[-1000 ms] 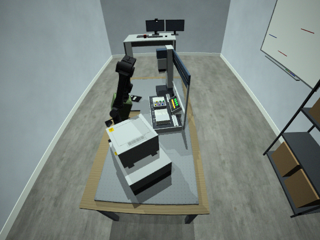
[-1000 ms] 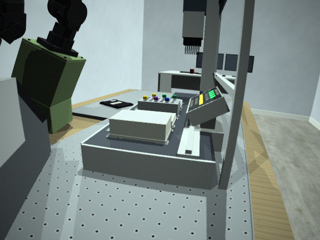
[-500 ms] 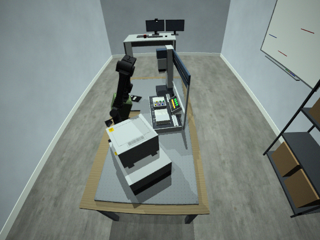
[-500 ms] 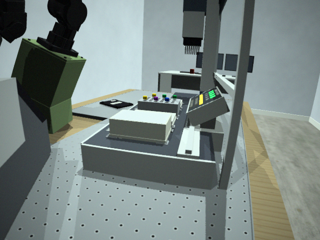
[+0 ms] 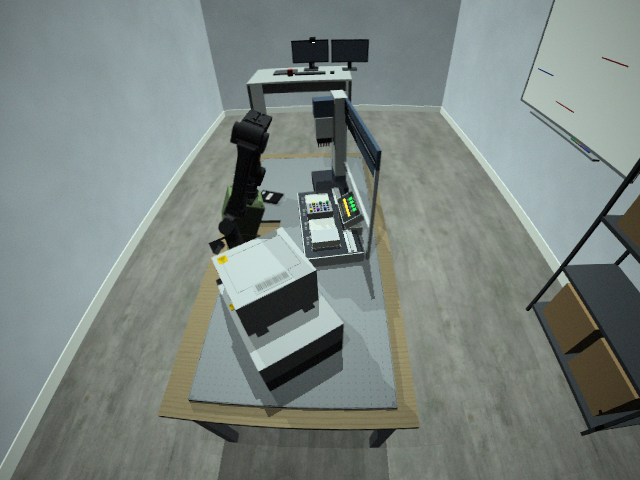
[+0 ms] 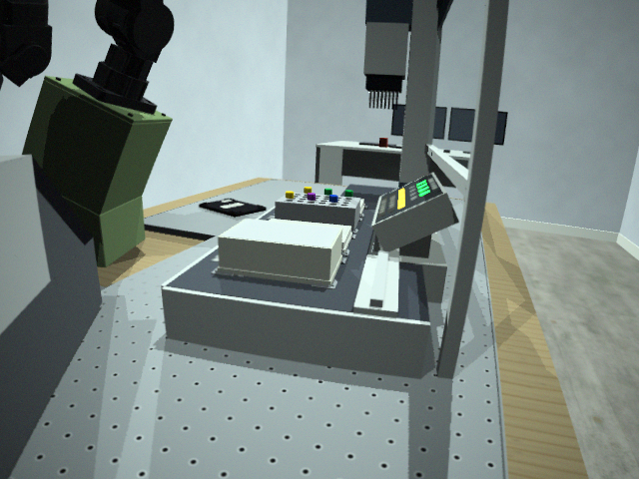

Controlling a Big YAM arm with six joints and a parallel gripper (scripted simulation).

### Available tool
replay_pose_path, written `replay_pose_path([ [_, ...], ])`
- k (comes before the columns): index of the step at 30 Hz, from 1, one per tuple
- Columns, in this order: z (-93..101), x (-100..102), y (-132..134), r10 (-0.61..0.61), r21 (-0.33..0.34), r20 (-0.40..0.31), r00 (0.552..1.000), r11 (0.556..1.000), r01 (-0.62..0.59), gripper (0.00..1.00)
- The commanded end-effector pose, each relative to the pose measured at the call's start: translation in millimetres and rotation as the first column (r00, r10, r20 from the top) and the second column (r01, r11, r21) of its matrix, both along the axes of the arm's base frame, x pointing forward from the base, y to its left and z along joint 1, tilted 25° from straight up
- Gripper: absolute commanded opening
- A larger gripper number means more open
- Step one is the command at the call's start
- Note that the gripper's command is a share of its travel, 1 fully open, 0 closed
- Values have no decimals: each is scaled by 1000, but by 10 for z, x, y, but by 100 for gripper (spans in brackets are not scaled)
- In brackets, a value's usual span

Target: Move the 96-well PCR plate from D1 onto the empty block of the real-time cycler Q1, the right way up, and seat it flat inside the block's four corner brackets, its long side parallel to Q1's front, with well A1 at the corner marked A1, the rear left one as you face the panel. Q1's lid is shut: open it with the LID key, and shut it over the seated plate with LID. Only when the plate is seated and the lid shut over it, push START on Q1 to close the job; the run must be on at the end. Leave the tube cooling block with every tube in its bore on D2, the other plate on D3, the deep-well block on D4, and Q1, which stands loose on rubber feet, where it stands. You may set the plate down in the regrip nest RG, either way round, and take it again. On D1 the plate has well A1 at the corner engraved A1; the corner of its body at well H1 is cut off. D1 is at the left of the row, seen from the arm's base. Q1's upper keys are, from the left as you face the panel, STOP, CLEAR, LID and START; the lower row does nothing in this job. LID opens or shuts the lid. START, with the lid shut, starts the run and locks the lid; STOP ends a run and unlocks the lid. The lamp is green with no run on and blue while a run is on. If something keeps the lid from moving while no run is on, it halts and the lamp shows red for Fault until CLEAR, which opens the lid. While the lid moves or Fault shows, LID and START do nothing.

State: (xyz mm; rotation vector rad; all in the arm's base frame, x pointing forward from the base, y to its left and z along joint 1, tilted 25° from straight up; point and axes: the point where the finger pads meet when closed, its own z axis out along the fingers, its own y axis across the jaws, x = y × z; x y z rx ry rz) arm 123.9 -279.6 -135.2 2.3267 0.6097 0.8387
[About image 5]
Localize white well pcr plate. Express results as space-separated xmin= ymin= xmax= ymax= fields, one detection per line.
xmin=305 ymin=193 xmax=329 ymax=203

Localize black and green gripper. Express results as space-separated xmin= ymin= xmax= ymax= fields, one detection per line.
xmin=230 ymin=230 xmax=247 ymax=249

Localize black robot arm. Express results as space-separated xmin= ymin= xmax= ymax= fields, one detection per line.
xmin=209 ymin=109 xmax=273 ymax=255

